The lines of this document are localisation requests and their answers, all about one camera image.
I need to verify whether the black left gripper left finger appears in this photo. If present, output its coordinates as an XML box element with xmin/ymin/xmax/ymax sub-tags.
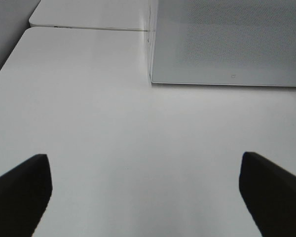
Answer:
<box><xmin>0</xmin><ymin>154</ymin><xmax>53</xmax><ymax>237</ymax></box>

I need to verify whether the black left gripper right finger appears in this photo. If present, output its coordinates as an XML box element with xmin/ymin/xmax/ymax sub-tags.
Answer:
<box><xmin>238</xmin><ymin>152</ymin><xmax>296</xmax><ymax>237</ymax></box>

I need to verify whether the white microwave door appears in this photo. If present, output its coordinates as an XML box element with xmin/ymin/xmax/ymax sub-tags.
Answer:
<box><xmin>150</xmin><ymin>0</ymin><xmax>296</xmax><ymax>87</ymax></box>

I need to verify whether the white microwave oven body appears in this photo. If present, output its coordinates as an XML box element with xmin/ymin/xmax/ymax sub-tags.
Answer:
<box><xmin>145</xmin><ymin>0</ymin><xmax>159</xmax><ymax>84</ymax></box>

